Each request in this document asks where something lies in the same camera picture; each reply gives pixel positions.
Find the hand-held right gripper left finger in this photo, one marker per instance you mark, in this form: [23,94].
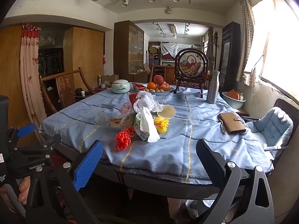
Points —
[87,165]

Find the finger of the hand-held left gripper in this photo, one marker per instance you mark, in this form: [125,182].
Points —
[25,130]
[46,143]

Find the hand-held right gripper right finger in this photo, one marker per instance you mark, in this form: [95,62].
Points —
[210,161]

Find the clear plastic container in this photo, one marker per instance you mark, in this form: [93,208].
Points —
[195,116]

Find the person's left hand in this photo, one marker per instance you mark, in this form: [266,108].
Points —
[24,189]

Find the blue striped tablecloth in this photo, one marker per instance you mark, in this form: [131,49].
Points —
[186,149]

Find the red yarn flower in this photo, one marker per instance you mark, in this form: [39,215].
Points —
[123,140]

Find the brown leather wallet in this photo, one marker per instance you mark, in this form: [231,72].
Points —
[232,122]

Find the light wooden door panel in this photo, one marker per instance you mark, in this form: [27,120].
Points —
[10,74]

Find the small white patterned wrapper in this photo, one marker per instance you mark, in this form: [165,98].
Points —
[101,117]

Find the pink floral curtain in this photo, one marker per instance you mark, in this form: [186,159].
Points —
[30,74]

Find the carved wooden chair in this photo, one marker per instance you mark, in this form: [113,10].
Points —
[64,86]

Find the yellow yarn flower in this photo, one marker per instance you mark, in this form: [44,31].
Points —
[162,123]

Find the teal plastic basin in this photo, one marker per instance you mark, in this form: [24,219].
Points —
[234,103]

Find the round beige lid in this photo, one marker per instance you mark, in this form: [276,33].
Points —
[166,112]

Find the green white snack packet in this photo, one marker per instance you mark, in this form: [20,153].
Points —
[137,121]

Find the orange enamel basin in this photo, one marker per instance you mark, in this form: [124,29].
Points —
[232,94]

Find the blue cushioned chair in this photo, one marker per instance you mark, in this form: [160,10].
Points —
[273,128]

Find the silver metal bottle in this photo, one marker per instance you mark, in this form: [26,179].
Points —
[213,86]

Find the blue white fruit plate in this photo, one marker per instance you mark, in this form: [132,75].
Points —
[171,89]

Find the small spray can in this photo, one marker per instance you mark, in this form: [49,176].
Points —
[99,80]

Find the white ceramic lidded jar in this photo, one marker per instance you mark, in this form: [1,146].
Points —
[120,86]

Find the red netted tangerines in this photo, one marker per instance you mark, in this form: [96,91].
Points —
[164,86]

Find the cardboard box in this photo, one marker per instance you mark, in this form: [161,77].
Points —
[109,79]

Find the pile of walnuts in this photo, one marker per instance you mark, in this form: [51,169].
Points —
[151,90]

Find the red snack packets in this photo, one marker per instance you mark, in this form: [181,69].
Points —
[137,85]

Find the light wooden wardrobe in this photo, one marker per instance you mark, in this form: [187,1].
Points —
[84,56]

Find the orange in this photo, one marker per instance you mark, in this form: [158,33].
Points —
[151,85]

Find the red apple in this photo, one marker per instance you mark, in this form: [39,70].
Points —
[158,78]

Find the round embroidered table screen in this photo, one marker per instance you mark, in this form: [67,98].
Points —
[191,63]

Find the dark carved wooden cabinet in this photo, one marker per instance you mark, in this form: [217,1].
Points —
[230,51]

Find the hanging white cloth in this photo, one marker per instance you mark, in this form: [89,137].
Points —
[170,49]

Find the glass door wooden cabinet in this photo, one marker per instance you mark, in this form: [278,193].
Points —
[128,49]

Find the checked window curtain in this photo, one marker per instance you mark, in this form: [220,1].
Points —
[247,39]

